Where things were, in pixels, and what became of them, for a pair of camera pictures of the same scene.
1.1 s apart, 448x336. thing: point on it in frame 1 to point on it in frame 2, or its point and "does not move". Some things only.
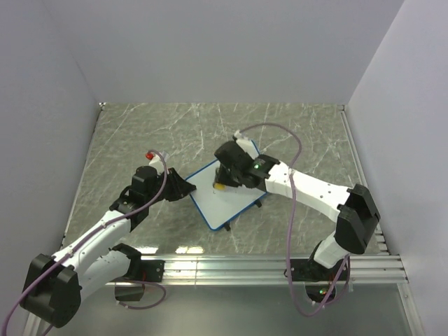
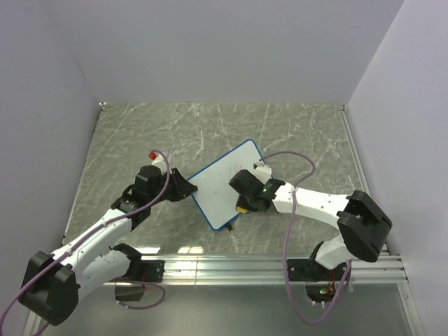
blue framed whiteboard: x=215 y=206 does not move
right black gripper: x=221 y=178 to x=243 y=204
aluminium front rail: x=372 y=269 does not move
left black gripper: x=180 y=188 does not move
